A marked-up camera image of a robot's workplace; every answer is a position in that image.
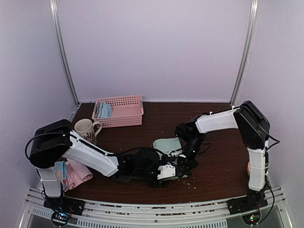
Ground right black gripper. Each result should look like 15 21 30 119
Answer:
177 135 204 178

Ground green towel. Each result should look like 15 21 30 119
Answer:
153 137 187 181

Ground light blue towel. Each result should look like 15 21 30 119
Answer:
96 101 112 118

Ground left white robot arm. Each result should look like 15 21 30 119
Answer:
25 119 164 211

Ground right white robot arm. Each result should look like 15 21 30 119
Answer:
175 101 270 210

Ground pink plastic basket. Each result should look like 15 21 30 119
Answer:
92 95 144 128

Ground patterned ceramic mug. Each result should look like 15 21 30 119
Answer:
74 119 102 145

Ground orange patterned coaster stack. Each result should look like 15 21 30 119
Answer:
247 162 250 175

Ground pink towel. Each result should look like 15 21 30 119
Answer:
65 159 93 191

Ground blue patterned towel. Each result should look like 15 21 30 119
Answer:
55 161 67 191

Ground right circuit board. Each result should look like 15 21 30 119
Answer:
242 213 261 226

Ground circuit board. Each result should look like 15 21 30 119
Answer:
242 213 261 226
51 211 71 227

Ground left circuit board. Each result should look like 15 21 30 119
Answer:
51 211 71 227

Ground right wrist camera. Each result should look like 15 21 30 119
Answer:
167 149 183 159

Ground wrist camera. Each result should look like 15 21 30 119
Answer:
167 149 183 159
157 164 176 180

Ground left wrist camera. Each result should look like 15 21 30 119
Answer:
157 164 176 180

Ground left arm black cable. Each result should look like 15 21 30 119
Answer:
118 146 186 162

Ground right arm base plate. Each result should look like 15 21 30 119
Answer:
227 196 268 215

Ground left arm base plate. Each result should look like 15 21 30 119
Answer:
43 197 85 216

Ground right aluminium post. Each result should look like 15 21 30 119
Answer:
229 0 260 106

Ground aluminium post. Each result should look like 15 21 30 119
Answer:
229 0 260 106
49 0 80 106

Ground left aluminium post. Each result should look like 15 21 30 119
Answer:
49 0 80 106

